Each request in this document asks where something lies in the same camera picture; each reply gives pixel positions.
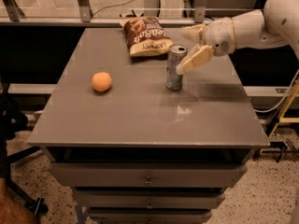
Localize grey drawer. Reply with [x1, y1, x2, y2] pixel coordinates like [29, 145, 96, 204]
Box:
[50, 163, 247, 188]
[89, 209, 211, 224]
[74, 189, 225, 209]

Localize top grey drawer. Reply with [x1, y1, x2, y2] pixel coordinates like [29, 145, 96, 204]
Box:
[50, 163, 247, 188]

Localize bottom grey drawer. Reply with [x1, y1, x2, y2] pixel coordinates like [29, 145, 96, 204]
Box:
[89, 209, 211, 224]

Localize silver redbull can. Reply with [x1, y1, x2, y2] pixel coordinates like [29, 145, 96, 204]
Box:
[166, 44, 188, 91]

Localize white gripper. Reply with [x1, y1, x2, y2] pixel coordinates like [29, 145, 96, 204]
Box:
[176, 17, 235, 75]

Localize floor cable behind glass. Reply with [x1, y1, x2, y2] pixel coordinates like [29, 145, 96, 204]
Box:
[93, 0, 169, 18]

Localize middle grey drawer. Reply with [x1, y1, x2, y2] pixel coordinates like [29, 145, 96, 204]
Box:
[74, 189, 225, 209]

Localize metal window railing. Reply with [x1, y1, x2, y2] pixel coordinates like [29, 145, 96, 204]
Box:
[0, 0, 281, 29]

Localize black office chair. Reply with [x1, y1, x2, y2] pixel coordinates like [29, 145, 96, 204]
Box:
[0, 83, 48, 224]

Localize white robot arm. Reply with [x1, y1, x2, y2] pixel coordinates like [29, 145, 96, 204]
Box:
[176, 0, 299, 75]

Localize orange fruit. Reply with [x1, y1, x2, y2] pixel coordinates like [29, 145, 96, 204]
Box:
[92, 72, 112, 92]

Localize grey drawer cabinet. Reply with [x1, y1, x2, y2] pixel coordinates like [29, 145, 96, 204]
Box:
[27, 27, 271, 224]

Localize brown chip bag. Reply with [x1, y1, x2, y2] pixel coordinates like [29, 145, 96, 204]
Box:
[121, 16, 173, 57]

